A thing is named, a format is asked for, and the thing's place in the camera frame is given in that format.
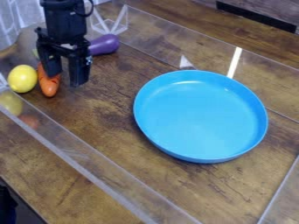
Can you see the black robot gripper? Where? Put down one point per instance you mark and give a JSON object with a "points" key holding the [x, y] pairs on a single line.
{"points": [[62, 38]]}

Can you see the orange toy carrot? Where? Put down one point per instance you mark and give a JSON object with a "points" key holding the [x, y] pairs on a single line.
{"points": [[50, 84]]}

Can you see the purple toy eggplant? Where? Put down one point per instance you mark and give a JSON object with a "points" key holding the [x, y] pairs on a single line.
{"points": [[104, 45]]}

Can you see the yellow toy lemon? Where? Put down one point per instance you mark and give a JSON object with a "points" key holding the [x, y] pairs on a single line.
{"points": [[22, 79]]}

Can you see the blue round plate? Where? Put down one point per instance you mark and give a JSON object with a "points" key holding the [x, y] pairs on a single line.
{"points": [[200, 116]]}

